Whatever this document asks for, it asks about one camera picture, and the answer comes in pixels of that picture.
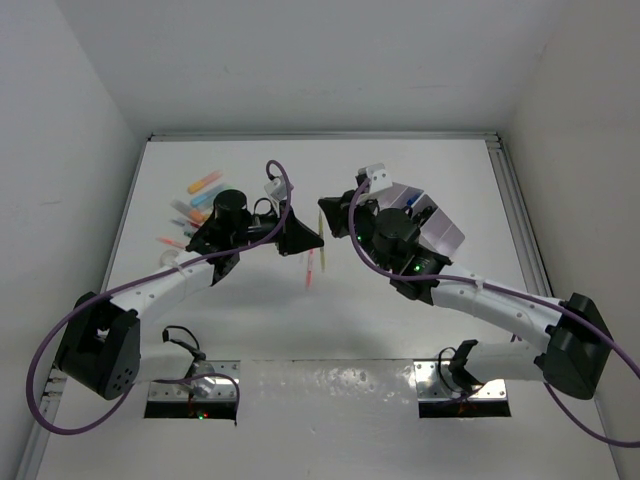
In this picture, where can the orange highlighter clear body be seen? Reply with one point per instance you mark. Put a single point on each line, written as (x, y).
(193, 214)

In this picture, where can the clear tape roll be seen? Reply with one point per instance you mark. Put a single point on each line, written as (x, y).
(168, 258)

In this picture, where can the orange thin highlighter pen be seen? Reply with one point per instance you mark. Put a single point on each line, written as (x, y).
(171, 243)

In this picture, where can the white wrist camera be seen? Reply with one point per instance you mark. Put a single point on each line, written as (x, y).
(377, 176)
(278, 190)

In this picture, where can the clear spray bottle blue cap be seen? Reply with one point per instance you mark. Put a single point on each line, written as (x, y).
(411, 202)

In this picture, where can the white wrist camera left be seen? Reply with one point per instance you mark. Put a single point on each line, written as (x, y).
(278, 190)

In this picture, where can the white divided organizer left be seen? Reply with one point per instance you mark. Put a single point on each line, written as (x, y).
(398, 194)

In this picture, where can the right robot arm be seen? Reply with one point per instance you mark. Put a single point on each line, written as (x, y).
(407, 235)

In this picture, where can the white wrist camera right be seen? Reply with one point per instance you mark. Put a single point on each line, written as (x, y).
(377, 176)

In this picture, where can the pink thin highlighter pen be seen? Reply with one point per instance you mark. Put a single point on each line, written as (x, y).
(309, 269)

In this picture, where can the blue highlighter clear body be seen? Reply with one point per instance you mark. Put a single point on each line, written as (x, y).
(204, 200)

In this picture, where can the pink highlighter yellow-orange cap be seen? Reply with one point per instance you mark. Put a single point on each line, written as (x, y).
(204, 181)

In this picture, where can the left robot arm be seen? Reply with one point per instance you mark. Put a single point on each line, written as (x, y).
(102, 346)

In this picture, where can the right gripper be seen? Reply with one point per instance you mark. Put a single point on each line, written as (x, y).
(338, 212)

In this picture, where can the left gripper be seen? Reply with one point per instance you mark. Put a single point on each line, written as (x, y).
(295, 236)

